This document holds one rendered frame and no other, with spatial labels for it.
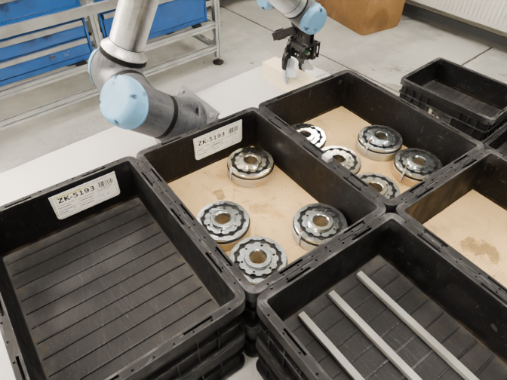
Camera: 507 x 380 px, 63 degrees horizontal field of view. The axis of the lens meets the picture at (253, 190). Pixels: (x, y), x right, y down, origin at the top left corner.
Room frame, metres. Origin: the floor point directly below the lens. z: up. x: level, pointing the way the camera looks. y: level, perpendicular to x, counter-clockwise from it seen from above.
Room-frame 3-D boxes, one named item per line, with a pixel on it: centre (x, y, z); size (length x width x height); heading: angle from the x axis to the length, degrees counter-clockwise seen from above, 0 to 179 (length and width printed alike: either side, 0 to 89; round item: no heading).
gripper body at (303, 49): (1.26, -0.15, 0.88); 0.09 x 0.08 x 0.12; 41
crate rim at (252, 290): (0.56, 0.00, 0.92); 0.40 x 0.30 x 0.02; 37
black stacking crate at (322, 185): (0.56, 0.00, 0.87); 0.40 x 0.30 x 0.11; 37
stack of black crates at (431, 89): (1.50, -0.84, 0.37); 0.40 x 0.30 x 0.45; 41
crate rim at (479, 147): (0.74, -0.24, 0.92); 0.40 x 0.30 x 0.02; 37
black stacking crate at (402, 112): (0.74, -0.24, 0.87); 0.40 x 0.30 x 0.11; 37
